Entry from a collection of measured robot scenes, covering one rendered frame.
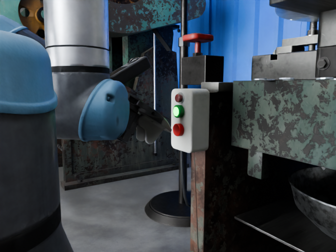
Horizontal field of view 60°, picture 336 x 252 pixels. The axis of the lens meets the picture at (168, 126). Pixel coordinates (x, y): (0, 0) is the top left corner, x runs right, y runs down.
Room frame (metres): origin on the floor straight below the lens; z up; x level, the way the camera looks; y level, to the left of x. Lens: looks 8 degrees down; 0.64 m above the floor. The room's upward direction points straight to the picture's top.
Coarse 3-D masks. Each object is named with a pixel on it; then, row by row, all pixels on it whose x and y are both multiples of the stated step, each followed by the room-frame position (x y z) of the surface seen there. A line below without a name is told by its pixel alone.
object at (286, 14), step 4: (276, 8) 0.58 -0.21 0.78; (276, 12) 0.61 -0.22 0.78; (280, 12) 0.61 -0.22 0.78; (284, 12) 0.61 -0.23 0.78; (288, 12) 0.61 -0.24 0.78; (292, 12) 0.61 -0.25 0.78; (296, 12) 0.61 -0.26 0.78; (280, 16) 0.64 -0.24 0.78; (284, 16) 0.64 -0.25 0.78; (288, 16) 0.64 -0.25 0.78; (292, 16) 0.64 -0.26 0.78; (296, 16) 0.64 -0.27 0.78; (300, 16) 0.64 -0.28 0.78; (304, 16) 0.64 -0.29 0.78; (308, 16) 0.64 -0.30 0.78; (312, 16) 0.64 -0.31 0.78; (296, 20) 0.68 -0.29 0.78; (300, 20) 0.68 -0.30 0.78; (304, 20) 0.68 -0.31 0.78; (308, 20) 0.68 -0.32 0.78; (312, 20) 0.68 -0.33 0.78; (316, 20) 0.68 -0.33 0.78
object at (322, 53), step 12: (276, 0) 0.49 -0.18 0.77; (288, 0) 0.48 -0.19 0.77; (300, 0) 0.48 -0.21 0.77; (312, 0) 0.48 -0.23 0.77; (324, 0) 0.48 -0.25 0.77; (300, 12) 0.56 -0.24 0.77; (312, 12) 0.56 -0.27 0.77; (324, 12) 0.55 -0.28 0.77; (324, 24) 0.55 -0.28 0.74; (324, 36) 0.55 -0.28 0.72; (324, 48) 0.55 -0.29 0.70; (324, 60) 0.54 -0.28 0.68; (324, 72) 0.54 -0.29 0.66
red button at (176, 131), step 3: (177, 123) 0.62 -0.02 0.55; (180, 123) 0.62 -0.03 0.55; (174, 126) 0.62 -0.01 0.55; (177, 126) 0.61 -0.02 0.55; (180, 126) 0.61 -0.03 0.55; (174, 129) 0.62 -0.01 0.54; (177, 129) 0.61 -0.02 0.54; (180, 129) 0.61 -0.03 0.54; (183, 129) 0.61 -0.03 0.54; (174, 132) 0.62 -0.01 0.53; (177, 132) 0.61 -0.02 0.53; (180, 132) 0.61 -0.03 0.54; (177, 135) 0.61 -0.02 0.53; (180, 135) 0.62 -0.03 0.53
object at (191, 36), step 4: (184, 36) 0.75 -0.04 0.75; (188, 36) 0.74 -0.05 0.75; (192, 36) 0.73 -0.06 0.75; (196, 36) 0.73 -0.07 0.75; (200, 36) 0.73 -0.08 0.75; (204, 36) 0.74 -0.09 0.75; (208, 36) 0.75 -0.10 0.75; (212, 36) 0.75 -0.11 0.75; (184, 40) 0.76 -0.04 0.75; (188, 40) 0.75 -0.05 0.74; (192, 40) 0.75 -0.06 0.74; (196, 40) 0.75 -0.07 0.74; (200, 40) 0.75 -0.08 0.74; (204, 40) 0.75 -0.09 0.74; (208, 40) 0.75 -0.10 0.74; (212, 40) 0.76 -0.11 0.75; (196, 44) 0.76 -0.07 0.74; (200, 44) 0.76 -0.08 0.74; (196, 48) 0.76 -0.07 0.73; (200, 48) 0.76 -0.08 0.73
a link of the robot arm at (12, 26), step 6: (0, 18) 0.42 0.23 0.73; (6, 18) 0.43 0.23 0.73; (0, 24) 0.41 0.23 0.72; (6, 24) 0.42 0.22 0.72; (12, 24) 0.43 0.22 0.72; (18, 24) 0.44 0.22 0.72; (6, 30) 0.41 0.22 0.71; (12, 30) 0.42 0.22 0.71; (18, 30) 0.43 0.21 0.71; (24, 30) 0.44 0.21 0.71; (30, 36) 0.44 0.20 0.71; (36, 36) 0.45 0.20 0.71; (42, 42) 0.45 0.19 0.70
